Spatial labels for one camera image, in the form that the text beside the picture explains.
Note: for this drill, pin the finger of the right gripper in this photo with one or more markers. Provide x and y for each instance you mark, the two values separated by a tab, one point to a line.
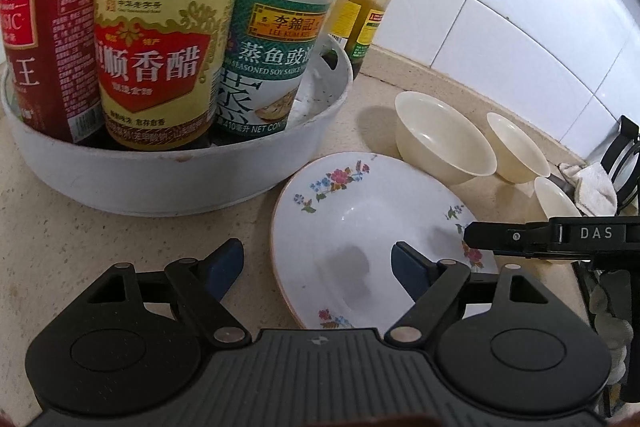
509	238

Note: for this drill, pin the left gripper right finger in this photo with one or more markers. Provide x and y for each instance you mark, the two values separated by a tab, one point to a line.
437	291

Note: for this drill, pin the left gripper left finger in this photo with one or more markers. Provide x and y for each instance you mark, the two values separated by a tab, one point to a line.
200	285

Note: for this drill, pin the cream bowl front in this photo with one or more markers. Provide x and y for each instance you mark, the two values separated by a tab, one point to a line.
551	202

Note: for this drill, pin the cream bowl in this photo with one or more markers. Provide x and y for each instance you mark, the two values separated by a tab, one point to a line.
551	202
434	137
519	159

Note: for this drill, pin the cream bowl back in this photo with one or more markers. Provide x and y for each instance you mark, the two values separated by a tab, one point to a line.
519	159

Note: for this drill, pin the large floral plate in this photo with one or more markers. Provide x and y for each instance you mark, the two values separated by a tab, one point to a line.
334	228

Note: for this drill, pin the gloved right hand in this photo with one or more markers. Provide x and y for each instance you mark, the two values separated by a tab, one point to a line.
610	305

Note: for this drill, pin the white cloth on stove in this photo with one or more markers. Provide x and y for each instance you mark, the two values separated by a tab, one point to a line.
594	192

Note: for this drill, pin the yellow label vinegar bottle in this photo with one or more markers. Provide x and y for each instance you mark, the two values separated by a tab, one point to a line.
158	66

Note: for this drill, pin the red label soy sauce bottle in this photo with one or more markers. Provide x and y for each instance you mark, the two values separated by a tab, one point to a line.
50	49

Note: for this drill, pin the green label fish soy bottle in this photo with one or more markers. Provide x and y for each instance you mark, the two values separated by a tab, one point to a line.
269	46

